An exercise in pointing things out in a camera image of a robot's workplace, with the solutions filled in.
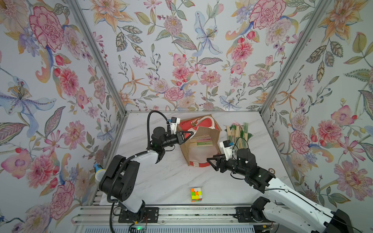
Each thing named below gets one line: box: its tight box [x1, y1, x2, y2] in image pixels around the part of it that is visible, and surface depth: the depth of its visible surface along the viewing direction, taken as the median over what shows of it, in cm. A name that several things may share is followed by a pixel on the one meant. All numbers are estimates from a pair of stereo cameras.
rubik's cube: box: [190, 187, 203, 203], surface depth 78 cm
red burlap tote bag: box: [180, 114, 222, 168], surface depth 91 cm
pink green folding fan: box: [189, 137, 213, 146], surface depth 100 cm
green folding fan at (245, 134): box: [241, 122, 254, 144], surface depth 109 cm
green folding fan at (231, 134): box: [226, 125, 237, 143], surface depth 109 cm
